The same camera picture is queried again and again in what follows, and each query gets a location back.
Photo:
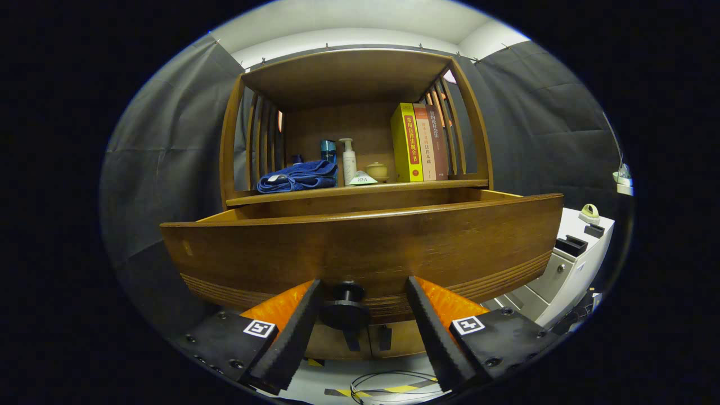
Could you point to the yellow book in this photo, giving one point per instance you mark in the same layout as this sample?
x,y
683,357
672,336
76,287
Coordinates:
x,y
405,146

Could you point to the wooden drawer with black knob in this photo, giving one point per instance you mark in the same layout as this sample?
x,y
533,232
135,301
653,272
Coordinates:
x,y
365,247

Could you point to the white side cabinet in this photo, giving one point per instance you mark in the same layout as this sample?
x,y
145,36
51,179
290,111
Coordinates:
x,y
585,253

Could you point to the beige lidded teacup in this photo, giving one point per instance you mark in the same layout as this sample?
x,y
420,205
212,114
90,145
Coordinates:
x,y
377,170

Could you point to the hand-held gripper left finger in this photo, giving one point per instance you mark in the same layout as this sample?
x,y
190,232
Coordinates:
x,y
292,337

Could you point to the brown book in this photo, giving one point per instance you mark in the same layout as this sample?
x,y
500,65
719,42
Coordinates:
x,y
440,146

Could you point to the notched black block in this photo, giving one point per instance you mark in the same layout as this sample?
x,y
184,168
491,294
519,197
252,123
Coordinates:
x,y
571,246

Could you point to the small flat black block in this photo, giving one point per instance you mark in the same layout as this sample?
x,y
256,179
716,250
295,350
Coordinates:
x,y
594,230

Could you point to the small white shelf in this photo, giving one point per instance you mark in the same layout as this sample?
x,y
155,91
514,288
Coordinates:
x,y
623,187

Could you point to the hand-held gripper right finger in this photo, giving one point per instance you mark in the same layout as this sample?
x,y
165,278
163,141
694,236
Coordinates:
x,y
436,337

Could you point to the orange book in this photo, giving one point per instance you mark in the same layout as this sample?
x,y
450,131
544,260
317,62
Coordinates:
x,y
427,146

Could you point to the pale green tape dispenser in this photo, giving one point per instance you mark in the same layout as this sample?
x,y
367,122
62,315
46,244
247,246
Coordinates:
x,y
589,214

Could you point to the teal cylindrical bottle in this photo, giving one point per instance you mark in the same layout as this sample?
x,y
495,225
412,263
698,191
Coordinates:
x,y
328,151

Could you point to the white pump bottle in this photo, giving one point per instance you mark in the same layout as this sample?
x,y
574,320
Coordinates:
x,y
349,163

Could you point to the brown wooden cabinet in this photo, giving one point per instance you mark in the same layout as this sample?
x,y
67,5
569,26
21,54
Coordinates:
x,y
343,73

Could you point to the white green tube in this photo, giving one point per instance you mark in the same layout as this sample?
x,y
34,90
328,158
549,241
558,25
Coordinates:
x,y
363,180

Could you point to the wooden countertop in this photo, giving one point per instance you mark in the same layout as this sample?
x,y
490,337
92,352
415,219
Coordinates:
x,y
394,188

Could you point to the folded blue towel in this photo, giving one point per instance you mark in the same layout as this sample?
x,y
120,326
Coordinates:
x,y
298,177

